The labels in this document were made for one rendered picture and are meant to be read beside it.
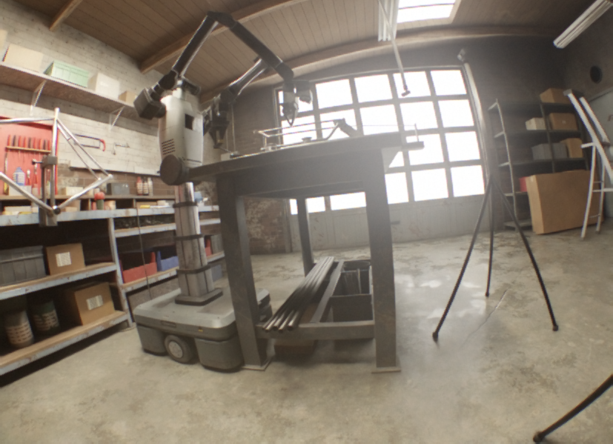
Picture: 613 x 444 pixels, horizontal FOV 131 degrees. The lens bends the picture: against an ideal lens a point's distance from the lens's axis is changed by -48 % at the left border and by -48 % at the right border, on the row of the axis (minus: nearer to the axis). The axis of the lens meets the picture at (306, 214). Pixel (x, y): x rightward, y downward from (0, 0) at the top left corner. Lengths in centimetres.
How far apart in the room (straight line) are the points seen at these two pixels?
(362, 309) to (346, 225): 298
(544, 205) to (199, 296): 392
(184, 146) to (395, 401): 141
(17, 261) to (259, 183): 138
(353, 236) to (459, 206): 177
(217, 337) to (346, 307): 62
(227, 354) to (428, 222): 367
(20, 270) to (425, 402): 191
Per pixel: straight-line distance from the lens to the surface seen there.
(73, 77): 269
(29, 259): 173
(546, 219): 402
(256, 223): 449
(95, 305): 196
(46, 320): 189
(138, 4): 306
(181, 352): 137
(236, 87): 129
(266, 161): 91
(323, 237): 428
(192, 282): 140
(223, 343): 118
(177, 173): 135
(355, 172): 96
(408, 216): 425
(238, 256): 108
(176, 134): 139
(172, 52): 345
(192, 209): 141
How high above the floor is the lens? 67
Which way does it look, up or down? 1 degrees down
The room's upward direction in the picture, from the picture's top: 6 degrees counter-clockwise
